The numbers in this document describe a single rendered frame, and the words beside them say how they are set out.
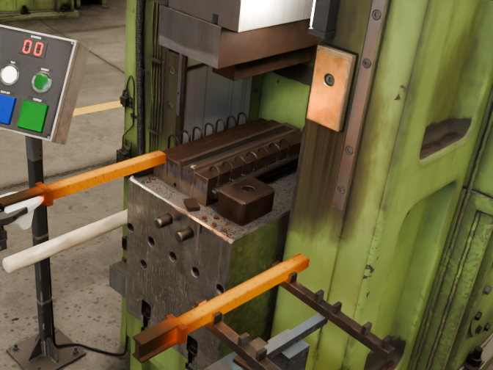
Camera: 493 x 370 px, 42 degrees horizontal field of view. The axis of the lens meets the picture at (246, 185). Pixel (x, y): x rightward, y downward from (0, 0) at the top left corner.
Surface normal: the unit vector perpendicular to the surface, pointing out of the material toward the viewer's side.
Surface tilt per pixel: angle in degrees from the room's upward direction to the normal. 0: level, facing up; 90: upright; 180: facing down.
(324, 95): 90
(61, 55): 60
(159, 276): 90
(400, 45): 90
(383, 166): 90
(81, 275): 0
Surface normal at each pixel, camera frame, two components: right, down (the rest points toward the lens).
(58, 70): -0.21, -0.06
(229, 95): 0.73, 0.39
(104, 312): 0.11, -0.87
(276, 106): -0.68, 0.29
